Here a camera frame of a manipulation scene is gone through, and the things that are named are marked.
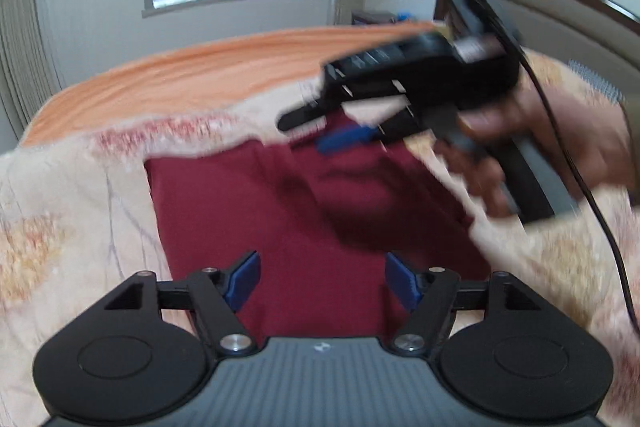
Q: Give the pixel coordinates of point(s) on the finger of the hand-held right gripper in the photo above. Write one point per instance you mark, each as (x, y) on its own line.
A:
(300, 119)
(345, 139)

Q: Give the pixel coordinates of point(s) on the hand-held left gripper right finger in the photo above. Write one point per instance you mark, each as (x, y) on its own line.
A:
(400, 279)

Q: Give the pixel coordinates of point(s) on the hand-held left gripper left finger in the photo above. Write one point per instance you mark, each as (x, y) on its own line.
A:
(244, 276)

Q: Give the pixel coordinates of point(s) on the dark red garment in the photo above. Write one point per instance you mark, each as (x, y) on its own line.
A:
(280, 227)

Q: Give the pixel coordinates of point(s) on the person's right hand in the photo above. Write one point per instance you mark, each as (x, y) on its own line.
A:
(565, 137)

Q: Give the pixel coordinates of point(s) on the dark nightstand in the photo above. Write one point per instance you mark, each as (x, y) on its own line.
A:
(375, 17)

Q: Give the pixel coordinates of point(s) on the orange bed sheet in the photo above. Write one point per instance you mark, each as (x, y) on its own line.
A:
(200, 72)

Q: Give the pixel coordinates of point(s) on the padded brown-framed headboard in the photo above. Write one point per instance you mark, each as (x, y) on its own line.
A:
(560, 2)

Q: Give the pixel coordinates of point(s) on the grey patterned pillow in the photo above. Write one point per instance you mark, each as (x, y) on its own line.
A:
(597, 82)

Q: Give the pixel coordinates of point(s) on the floral beige blanket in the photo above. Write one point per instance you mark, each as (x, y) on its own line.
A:
(65, 217)

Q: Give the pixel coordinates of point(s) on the pleated beige curtain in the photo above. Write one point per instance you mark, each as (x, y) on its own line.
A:
(22, 47)

